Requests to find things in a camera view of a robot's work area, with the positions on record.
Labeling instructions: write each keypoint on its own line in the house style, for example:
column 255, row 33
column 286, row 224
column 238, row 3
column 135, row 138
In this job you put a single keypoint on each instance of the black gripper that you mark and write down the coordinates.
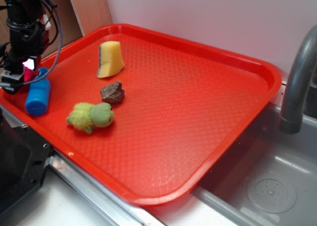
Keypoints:
column 26, row 40

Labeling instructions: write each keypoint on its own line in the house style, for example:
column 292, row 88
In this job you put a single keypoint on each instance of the blue plastic bottle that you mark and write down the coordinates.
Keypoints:
column 37, row 101

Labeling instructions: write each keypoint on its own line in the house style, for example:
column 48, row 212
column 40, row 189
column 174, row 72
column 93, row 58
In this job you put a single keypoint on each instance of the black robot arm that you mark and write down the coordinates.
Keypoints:
column 21, row 11

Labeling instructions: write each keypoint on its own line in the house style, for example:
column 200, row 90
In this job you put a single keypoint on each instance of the green plush frog toy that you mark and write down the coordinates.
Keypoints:
column 86, row 117

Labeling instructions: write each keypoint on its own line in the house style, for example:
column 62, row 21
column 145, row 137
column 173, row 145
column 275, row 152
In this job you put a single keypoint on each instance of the yellow sponge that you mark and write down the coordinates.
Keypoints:
column 110, row 59

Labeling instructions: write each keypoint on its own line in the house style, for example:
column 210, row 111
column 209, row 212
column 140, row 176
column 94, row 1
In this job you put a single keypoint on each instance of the brown rock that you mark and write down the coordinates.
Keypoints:
column 112, row 93

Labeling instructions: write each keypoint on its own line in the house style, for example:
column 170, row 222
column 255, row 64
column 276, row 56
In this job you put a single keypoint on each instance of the red plastic tray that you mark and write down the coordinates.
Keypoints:
column 184, row 105

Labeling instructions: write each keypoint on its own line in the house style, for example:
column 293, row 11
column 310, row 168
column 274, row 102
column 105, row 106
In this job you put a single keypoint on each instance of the grey sink basin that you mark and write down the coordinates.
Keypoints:
column 263, row 149

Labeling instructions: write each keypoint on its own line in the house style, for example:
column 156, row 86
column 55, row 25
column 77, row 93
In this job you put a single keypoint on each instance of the grey faucet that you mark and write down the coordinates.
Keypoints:
column 300, row 97

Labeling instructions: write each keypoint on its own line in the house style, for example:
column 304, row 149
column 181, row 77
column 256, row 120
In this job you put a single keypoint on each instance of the round sink drain cover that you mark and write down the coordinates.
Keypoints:
column 271, row 194

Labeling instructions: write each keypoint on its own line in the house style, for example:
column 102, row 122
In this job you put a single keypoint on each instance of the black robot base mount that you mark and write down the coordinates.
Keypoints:
column 24, row 157

